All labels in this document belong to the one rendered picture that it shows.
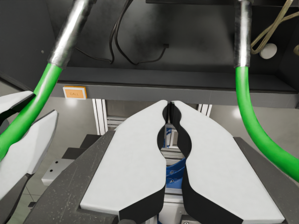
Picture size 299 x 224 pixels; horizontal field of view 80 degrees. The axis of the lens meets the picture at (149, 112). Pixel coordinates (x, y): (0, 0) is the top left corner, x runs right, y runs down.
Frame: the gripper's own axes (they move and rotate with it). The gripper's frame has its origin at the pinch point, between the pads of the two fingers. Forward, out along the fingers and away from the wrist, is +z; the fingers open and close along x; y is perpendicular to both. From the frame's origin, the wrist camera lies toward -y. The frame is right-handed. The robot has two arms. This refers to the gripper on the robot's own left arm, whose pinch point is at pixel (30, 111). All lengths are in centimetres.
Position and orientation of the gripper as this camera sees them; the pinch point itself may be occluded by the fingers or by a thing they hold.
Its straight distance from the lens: 18.6
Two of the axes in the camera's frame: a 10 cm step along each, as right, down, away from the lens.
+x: 7.7, 6.4, 0.8
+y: -2.7, 2.0, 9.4
